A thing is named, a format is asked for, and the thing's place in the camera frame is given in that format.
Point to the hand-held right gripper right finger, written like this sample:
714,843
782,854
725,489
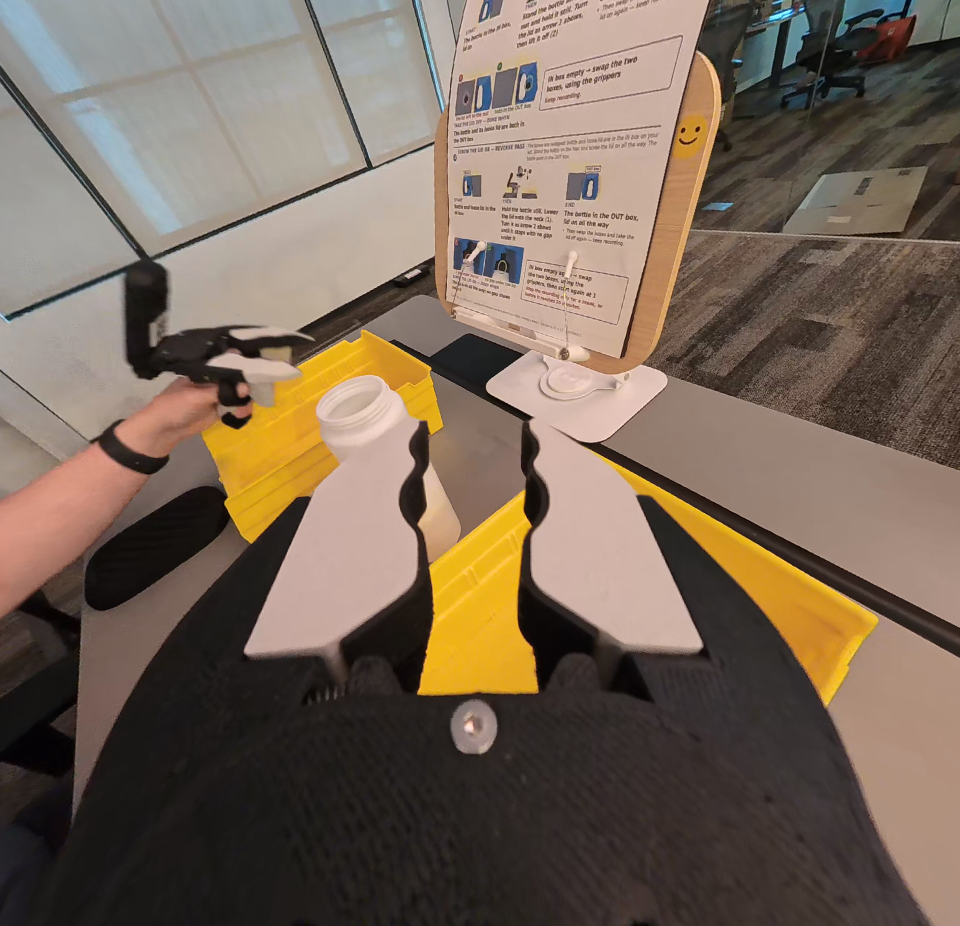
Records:
608,566

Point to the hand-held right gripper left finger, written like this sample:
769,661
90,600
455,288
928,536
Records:
338,566

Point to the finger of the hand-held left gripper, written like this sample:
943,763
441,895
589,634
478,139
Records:
255,371
278,338

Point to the white plastic bottle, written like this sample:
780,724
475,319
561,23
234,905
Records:
360,416

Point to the yellow plastic bin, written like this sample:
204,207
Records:
270,446
780,611

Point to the person's left forearm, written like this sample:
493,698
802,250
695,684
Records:
53,514

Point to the person's left hand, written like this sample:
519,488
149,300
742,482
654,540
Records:
180,416

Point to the black wristband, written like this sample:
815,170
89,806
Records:
128,454

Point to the small black floor object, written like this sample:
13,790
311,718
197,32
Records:
408,277

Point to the black textured pad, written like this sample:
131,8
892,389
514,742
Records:
150,544

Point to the wooden edged instruction board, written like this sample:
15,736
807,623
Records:
570,146

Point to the white floor board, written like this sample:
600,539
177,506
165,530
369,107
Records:
855,202

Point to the black office chair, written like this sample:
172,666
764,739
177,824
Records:
833,34

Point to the orange object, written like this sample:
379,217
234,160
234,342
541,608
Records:
897,38

